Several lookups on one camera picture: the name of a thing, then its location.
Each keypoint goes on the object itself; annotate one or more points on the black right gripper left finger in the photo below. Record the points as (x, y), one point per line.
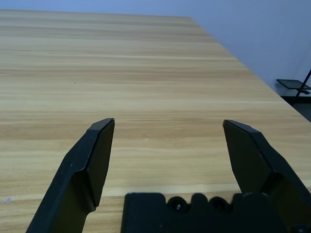
(80, 155)

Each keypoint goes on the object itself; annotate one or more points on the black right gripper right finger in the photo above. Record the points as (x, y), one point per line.
(250, 155)

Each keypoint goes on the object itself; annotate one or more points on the black stand tray plate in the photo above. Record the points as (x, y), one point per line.
(290, 84)

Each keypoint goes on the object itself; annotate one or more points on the black stand pole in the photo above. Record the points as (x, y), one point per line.
(303, 91)

